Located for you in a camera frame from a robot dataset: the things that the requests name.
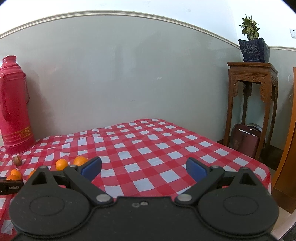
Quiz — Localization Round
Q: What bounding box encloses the white wall socket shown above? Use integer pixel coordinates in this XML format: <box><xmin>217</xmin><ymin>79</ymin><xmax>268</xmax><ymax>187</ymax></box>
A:
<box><xmin>290</xmin><ymin>29</ymin><xmax>296</xmax><ymax>38</ymax></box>

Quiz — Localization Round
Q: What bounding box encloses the small yellow-orange mandarin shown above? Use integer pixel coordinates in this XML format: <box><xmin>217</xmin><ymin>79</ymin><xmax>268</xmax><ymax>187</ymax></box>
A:
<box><xmin>55</xmin><ymin>159</ymin><xmax>69</xmax><ymax>171</ymax></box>

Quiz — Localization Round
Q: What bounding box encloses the small brown nut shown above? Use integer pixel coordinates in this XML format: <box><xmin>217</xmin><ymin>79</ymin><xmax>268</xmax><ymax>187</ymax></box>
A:
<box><xmin>12</xmin><ymin>155</ymin><xmax>23</xmax><ymax>167</ymax></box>

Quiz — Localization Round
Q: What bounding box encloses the red checkered tablecloth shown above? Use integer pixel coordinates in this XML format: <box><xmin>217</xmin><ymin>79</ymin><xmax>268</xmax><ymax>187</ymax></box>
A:
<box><xmin>0</xmin><ymin>118</ymin><xmax>271</xmax><ymax>236</ymax></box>

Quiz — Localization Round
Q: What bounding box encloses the dark red bag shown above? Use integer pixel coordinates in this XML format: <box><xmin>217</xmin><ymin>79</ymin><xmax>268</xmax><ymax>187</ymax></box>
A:
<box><xmin>228</xmin><ymin>123</ymin><xmax>262</xmax><ymax>158</ymax></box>

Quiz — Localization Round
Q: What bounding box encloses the wooden chair right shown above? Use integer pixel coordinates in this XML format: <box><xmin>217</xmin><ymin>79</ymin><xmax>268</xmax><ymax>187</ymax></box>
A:
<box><xmin>271</xmin><ymin>67</ymin><xmax>296</xmax><ymax>214</ymax></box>

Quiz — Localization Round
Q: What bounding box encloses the green potted plant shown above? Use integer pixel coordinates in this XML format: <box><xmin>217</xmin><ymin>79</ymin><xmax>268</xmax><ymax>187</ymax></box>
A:
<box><xmin>239</xmin><ymin>15</ymin><xmax>260</xmax><ymax>40</ymax></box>

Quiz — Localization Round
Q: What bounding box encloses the carved wooden plant stand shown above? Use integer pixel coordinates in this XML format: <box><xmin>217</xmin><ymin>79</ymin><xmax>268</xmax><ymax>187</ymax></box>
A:
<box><xmin>223</xmin><ymin>62</ymin><xmax>278</xmax><ymax>160</ymax></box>

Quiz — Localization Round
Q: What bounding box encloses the small orange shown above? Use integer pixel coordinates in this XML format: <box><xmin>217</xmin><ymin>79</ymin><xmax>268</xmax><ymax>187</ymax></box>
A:
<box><xmin>10</xmin><ymin>169</ymin><xmax>22</xmax><ymax>177</ymax></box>

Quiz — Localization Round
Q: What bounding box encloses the red thermos flask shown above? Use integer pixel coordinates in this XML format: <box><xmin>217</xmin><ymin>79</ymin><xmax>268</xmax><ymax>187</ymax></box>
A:
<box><xmin>1</xmin><ymin>55</ymin><xmax>35</xmax><ymax>155</ymax></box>

